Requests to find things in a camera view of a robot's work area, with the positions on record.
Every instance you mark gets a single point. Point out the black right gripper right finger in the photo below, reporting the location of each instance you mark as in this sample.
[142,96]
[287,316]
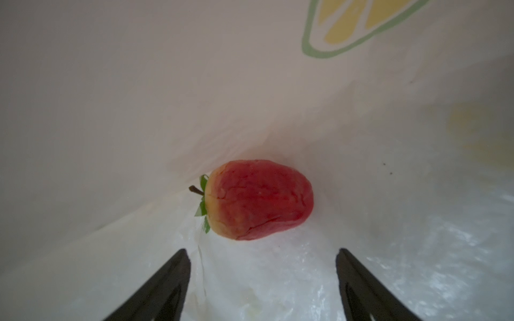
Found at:
[363,296]

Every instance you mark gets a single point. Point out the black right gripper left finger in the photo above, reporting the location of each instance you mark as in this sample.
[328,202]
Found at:
[162,296]

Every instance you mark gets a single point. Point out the white plastic bag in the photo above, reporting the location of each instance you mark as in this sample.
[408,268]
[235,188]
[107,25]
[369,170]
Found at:
[400,113]

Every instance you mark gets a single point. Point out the red fake strawberry green leaves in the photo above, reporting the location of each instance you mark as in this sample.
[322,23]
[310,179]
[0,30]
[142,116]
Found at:
[244,200]

